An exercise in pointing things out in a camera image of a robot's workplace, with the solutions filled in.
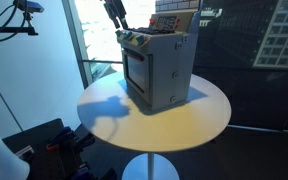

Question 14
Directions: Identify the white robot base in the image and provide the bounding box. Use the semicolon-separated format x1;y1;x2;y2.
0;116;31;180

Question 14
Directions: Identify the toy stove keypad panel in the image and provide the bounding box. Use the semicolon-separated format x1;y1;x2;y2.
155;15;179;30

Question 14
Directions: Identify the grey oven door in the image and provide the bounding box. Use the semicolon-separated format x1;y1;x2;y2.
121;48;154;106

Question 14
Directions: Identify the grey toy stove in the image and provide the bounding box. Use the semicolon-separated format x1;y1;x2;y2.
114;9;202;113

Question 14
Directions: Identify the red oven door handle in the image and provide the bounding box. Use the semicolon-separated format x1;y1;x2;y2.
123;49;146;63

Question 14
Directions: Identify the grey window frame post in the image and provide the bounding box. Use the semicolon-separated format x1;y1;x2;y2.
61;0;94;90

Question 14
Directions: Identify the window guard rail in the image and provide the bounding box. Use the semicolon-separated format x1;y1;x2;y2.
81;59;124;64

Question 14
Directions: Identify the blue camera on mount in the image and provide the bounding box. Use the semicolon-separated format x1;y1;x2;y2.
13;0;45;14

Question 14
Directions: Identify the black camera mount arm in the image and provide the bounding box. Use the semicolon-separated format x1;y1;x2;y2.
0;11;39;37

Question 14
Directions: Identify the orange handled clamp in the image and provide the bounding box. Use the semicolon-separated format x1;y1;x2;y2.
45;126;75;153

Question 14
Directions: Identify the white round table pedestal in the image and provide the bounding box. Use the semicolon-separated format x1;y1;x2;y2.
121;152;181;180

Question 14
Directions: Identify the blue handled clamp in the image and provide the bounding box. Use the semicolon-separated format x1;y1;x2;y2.
68;164;92;180

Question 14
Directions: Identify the silver metal bracket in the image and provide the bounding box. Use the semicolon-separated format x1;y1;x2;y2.
14;145;35;160

